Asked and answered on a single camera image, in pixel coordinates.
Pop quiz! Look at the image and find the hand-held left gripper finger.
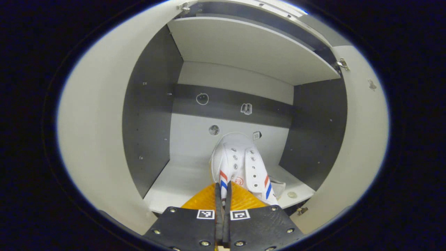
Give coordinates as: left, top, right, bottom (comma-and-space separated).
223, 181, 305, 251
143, 182, 223, 251

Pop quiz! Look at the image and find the white cabinet door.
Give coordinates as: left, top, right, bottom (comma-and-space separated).
289, 45, 389, 235
57, 2, 190, 236

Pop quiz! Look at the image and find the white shoe cabinet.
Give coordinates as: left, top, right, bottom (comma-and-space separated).
57, 0, 389, 236

